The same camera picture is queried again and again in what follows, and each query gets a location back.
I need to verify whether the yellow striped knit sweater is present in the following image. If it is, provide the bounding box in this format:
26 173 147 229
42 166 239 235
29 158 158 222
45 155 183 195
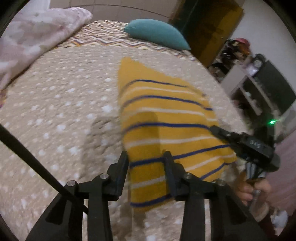
117 57 237 211

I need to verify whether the person's right hand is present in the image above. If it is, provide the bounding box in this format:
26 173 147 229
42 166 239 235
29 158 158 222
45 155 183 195
234 171 271 207

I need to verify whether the black television screen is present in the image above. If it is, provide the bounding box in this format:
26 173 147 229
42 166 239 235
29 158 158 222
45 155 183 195
254 60 295 114

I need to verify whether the white shelf unit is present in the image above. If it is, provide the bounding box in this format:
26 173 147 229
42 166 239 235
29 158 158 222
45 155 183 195
208 38 280 118

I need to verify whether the beige dotted quilt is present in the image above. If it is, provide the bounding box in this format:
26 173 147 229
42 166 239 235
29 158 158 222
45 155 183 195
1 46 248 240

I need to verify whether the dark wooden door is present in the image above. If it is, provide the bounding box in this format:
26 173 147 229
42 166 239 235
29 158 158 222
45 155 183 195
169 0 243 67

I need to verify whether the teal pillow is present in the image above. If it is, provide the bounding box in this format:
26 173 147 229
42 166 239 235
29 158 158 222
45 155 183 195
124 19 191 50

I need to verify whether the colourful diamond pattern blanket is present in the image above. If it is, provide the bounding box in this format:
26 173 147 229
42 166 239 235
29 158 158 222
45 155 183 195
58 20 197 62

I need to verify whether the pink fluffy blanket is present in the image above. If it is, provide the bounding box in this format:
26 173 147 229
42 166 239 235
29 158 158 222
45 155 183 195
1 7 93 90

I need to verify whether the black cable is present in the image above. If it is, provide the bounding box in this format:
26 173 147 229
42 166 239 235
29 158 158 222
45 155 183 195
0 123 90 215

